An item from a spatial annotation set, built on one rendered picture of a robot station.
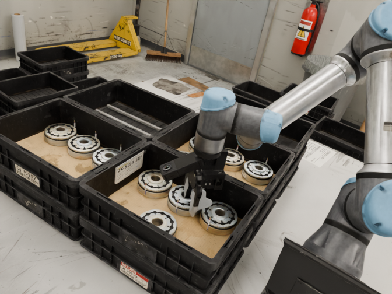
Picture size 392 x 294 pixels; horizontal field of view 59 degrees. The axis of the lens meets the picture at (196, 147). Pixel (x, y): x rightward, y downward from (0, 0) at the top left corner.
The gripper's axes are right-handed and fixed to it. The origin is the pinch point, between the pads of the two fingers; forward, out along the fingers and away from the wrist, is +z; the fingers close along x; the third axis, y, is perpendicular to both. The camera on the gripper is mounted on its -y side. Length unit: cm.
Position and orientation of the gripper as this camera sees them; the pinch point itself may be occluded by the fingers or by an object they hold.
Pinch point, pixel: (188, 206)
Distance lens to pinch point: 98.5
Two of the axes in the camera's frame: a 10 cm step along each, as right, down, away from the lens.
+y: 9.4, -0.2, 3.4
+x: -3.0, -5.4, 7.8
